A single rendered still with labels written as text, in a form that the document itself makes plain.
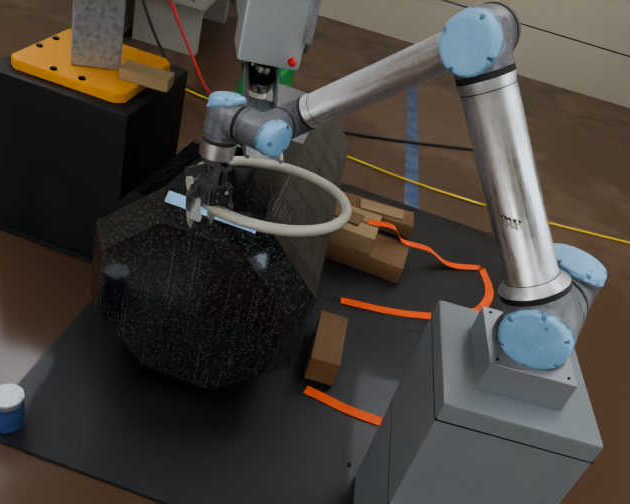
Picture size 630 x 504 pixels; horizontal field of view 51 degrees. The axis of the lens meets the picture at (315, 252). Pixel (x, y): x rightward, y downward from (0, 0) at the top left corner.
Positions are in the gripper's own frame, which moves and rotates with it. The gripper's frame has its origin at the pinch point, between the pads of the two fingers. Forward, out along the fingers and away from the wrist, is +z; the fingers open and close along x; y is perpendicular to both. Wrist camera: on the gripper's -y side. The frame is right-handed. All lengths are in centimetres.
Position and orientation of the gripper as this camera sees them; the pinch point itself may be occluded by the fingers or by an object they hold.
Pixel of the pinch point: (199, 220)
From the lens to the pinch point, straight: 182.7
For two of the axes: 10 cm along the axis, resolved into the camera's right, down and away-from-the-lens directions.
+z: -2.5, 8.5, 4.7
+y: 6.2, 5.1, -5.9
